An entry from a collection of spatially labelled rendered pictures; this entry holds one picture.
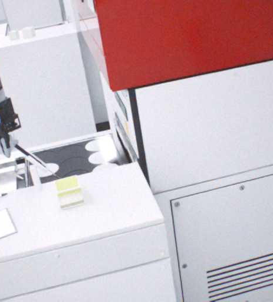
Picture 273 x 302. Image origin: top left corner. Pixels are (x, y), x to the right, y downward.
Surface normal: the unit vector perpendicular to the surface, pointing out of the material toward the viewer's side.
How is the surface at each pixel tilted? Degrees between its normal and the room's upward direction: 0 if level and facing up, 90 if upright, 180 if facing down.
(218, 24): 90
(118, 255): 90
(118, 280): 90
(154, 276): 90
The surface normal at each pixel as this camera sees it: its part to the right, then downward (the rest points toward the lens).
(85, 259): 0.21, 0.44
